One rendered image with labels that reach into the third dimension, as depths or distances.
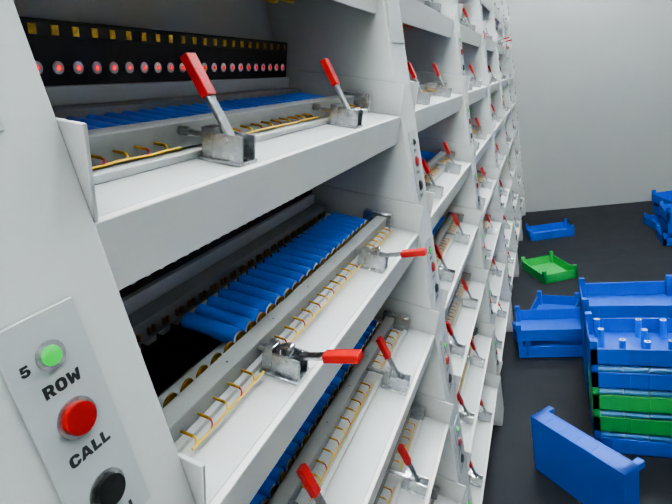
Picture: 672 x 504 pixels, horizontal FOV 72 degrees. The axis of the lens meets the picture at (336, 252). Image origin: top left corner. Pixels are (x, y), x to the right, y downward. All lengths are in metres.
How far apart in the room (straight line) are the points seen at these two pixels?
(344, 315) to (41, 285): 0.37
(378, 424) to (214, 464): 0.36
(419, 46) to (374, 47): 0.71
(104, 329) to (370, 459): 0.45
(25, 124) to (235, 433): 0.26
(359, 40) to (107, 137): 0.53
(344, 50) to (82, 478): 0.70
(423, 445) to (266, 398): 0.57
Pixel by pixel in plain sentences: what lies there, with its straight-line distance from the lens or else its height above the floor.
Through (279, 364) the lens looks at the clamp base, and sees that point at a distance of 0.44.
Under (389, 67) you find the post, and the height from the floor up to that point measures 1.24.
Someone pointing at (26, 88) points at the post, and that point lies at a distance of 0.27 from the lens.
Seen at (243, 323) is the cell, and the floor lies 1.01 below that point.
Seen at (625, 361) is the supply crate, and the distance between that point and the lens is 1.64.
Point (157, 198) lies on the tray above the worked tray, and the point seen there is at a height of 1.17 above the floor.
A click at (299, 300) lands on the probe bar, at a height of 1.01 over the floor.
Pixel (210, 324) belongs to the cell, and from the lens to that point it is 0.49.
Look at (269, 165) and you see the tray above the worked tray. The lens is 0.41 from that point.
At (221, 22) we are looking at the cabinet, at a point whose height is 1.35.
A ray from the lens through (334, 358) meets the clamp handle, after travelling 0.42.
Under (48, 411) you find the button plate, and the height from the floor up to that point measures 1.09.
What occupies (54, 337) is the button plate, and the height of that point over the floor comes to 1.12.
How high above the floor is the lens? 1.20
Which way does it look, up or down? 17 degrees down
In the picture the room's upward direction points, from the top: 12 degrees counter-clockwise
